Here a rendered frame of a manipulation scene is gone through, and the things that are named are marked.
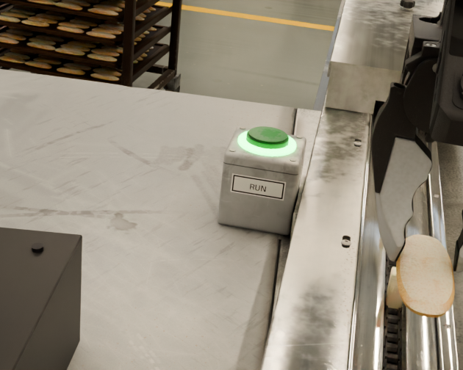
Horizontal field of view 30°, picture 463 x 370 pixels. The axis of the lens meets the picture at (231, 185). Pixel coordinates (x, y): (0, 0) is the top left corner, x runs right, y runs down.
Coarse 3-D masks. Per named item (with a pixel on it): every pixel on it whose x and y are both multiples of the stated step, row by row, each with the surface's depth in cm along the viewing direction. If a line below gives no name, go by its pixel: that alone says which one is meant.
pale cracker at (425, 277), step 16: (416, 240) 60; (432, 240) 60; (400, 256) 58; (416, 256) 57; (432, 256) 58; (448, 256) 58; (400, 272) 56; (416, 272) 56; (432, 272) 56; (448, 272) 56; (400, 288) 55; (416, 288) 54; (432, 288) 54; (448, 288) 55; (416, 304) 53; (432, 304) 53; (448, 304) 53
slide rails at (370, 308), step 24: (384, 264) 72; (360, 288) 69; (384, 288) 69; (360, 312) 65; (408, 312) 66; (360, 336) 63; (408, 336) 63; (432, 336) 64; (360, 360) 60; (408, 360) 61; (432, 360) 61
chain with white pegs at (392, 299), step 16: (384, 304) 69; (400, 304) 68; (384, 320) 66; (400, 320) 67; (384, 336) 65; (400, 336) 65; (384, 352) 63; (400, 352) 63; (384, 368) 61; (400, 368) 61
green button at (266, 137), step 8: (256, 128) 81; (264, 128) 82; (272, 128) 82; (248, 136) 80; (256, 136) 80; (264, 136) 80; (272, 136) 80; (280, 136) 80; (288, 136) 81; (256, 144) 79; (264, 144) 79; (272, 144) 79; (280, 144) 79
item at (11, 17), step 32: (0, 0) 276; (32, 0) 278; (64, 0) 281; (96, 0) 285; (128, 0) 264; (0, 32) 295; (32, 32) 298; (64, 32) 275; (96, 32) 277; (128, 32) 269; (160, 32) 311; (0, 64) 288; (32, 64) 290; (64, 64) 293; (96, 64) 276; (128, 64) 273
